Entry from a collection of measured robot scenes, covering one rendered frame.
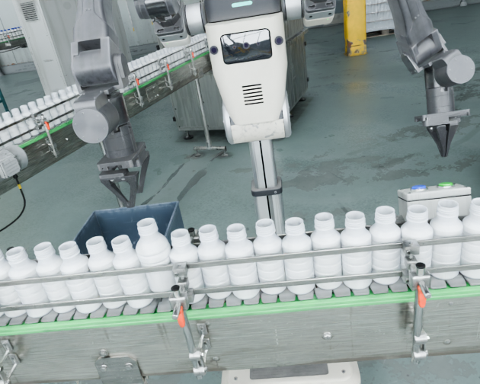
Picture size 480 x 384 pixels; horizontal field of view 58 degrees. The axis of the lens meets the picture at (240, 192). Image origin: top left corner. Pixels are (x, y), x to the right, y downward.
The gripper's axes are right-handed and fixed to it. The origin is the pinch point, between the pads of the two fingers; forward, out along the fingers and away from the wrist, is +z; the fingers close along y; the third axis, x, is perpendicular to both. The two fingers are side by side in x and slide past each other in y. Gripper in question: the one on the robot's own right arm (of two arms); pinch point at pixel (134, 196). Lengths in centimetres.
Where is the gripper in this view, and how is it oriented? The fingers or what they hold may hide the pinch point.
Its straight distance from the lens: 85.6
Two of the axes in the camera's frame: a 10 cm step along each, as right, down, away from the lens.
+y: -0.4, 4.4, -9.0
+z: 1.4, 8.9, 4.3
